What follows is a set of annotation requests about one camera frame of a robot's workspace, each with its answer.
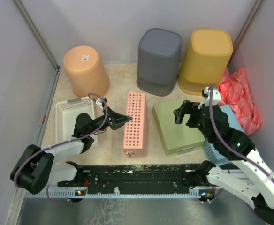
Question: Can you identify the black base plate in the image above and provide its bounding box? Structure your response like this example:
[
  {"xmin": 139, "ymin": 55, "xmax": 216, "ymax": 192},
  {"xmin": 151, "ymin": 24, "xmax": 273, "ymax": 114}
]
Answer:
[{"xmin": 58, "ymin": 161, "xmax": 213, "ymax": 194}]

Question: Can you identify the pink plastic basket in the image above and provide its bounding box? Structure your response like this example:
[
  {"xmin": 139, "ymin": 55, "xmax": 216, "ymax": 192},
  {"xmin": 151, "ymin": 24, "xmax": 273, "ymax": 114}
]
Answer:
[{"xmin": 123, "ymin": 91, "xmax": 148, "ymax": 158}]

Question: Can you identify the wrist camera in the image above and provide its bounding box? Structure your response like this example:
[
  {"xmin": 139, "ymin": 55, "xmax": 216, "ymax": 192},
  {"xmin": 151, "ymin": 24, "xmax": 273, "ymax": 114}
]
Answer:
[
  {"xmin": 96, "ymin": 97, "xmax": 107, "ymax": 111},
  {"xmin": 198, "ymin": 87, "xmax": 221, "ymax": 109}
]

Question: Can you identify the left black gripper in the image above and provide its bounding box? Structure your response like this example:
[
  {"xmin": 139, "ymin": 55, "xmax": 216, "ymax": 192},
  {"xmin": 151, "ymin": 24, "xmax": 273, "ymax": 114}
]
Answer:
[{"xmin": 87, "ymin": 105, "xmax": 132, "ymax": 135}]

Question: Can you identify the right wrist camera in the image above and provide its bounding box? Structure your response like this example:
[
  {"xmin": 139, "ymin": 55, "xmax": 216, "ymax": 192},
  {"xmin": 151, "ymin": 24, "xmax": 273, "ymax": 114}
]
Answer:
[{"xmin": 198, "ymin": 87, "xmax": 221, "ymax": 109}]

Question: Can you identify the grey mesh bin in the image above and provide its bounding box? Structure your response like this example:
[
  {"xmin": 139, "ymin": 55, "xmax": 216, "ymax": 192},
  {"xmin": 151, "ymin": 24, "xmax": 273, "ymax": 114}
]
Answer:
[{"xmin": 136, "ymin": 28, "xmax": 182, "ymax": 97}]

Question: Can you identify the white plastic basket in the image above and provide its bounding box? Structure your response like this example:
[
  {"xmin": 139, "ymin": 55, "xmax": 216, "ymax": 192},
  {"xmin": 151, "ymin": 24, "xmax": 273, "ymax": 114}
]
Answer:
[{"xmin": 55, "ymin": 97, "xmax": 95, "ymax": 143}]

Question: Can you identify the aluminium rail frame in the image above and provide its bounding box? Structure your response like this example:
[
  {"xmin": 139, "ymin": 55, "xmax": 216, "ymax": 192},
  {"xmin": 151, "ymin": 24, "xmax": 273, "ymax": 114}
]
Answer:
[{"xmin": 6, "ymin": 190, "xmax": 264, "ymax": 225}]

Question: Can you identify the orange capybara bucket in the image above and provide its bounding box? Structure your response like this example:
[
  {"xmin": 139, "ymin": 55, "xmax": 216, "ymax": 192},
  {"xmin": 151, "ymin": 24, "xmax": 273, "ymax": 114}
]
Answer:
[{"xmin": 62, "ymin": 45, "xmax": 110, "ymax": 98}]

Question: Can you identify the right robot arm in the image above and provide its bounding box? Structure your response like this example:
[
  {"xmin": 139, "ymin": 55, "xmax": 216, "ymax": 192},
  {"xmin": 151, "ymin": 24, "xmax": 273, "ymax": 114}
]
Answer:
[{"xmin": 173, "ymin": 100, "xmax": 274, "ymax": 225}]

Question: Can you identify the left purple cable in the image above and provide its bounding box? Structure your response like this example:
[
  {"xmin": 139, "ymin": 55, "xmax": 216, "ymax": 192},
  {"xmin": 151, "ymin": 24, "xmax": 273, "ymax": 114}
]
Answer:
[{"xmin": 13, "ymin": 92, "xmax": 108, "ymax": 205}]

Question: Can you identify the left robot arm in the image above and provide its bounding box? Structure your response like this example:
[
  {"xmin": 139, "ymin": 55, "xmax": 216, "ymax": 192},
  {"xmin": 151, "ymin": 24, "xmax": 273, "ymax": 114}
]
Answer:
[{"xmin": 10, "ymin": 107, "xmax": 133, "ymax": 194}]

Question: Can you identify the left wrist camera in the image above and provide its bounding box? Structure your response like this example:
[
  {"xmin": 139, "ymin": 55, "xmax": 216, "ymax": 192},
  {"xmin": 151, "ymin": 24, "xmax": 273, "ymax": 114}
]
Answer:
[{"xmin": 96, "ymin": 97, "xmax": 107, "ymax": 111}]

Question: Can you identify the grey cable duct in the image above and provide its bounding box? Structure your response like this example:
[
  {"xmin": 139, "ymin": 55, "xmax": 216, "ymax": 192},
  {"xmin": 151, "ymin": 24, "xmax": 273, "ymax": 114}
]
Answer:
[{"xmin": 24, "ymin": 187, "xmax": 215, "ymax": 200}]

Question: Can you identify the green plastic basket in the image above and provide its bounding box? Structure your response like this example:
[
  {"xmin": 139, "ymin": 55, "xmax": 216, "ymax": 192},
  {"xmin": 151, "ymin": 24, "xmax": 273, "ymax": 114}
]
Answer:
[{"xmin": 152, "ymin": 98, "xmax": 205, "ymax": 156}]

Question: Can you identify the red plastic bag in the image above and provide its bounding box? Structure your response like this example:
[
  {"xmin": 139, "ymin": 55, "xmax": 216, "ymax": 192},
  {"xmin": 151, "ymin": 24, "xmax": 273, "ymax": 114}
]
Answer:
[{"xmin": 217, "ymin": 68, "xmax": 262, "ymax": 135}]

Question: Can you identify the yellow mesh bin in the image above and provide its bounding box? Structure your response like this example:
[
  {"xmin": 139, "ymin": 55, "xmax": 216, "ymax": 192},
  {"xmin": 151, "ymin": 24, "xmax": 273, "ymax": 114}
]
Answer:
[{"xmin": 178, "ymin": 29, "xmax": 233, "ymax": 95}]

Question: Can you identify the blue plastic basket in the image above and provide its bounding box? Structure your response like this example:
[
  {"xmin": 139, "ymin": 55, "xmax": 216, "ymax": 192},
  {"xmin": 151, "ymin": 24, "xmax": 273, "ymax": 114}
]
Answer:
[{"xmin": 203, "ymin": 105, "xmax": 244, "ymax": 166}]

